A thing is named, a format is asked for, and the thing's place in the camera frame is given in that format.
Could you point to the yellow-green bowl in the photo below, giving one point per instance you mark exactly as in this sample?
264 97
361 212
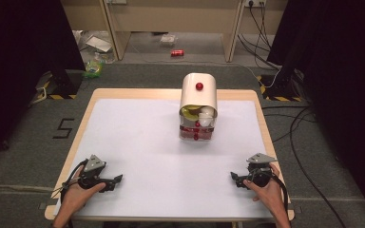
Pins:
189 112

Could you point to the person's left hand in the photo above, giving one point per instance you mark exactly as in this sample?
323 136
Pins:
76 198

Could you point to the hazard-striped stand base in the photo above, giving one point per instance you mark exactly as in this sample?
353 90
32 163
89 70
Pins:
60 85
280 91

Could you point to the white cup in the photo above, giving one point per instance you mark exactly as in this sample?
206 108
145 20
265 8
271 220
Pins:
206 117

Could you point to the wooden table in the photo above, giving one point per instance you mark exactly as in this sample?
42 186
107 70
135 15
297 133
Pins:
85 110

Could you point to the white roll-top storage box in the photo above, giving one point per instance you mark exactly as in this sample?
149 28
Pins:
199 95

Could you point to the person's right hand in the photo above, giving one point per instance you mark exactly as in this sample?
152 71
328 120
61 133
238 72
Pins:
269 196

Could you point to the black curtain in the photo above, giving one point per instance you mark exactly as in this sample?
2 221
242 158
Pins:
19 63
342 79

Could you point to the pile of clear plastic wrapping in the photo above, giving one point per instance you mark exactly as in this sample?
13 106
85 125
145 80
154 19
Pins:
96 44

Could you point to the red drink can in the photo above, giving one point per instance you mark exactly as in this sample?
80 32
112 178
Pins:
177 53

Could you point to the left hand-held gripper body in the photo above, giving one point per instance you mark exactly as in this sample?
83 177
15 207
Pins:
92 164

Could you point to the clear plastic container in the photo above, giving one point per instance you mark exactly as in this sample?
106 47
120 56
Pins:
168 39

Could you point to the green plastic bag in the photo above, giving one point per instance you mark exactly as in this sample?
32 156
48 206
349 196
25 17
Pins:
93 68

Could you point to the beige wooden desk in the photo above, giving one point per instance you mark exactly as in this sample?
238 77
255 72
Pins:
177 15

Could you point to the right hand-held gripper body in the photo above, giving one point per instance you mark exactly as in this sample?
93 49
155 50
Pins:
261 158

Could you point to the white wall power socket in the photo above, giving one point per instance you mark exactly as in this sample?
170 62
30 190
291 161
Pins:
255 2

